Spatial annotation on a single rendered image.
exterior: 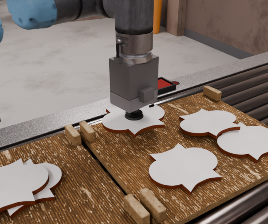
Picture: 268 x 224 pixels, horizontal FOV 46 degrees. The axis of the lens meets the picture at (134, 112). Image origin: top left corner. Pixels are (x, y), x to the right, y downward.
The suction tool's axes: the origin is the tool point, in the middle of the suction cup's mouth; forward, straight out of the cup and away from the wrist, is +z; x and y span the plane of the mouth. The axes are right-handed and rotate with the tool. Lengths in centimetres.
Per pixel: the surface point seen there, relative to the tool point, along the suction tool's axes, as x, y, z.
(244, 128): -16.9, 20.2, 3.0
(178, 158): -13.7, -0.4, 3.0
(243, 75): 3, 56, 6
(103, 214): -14.0, -20.1, 4.0
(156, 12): 289, 318, 64
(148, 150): -6.6, -1.8, 4.0
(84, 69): 243, 150, 98
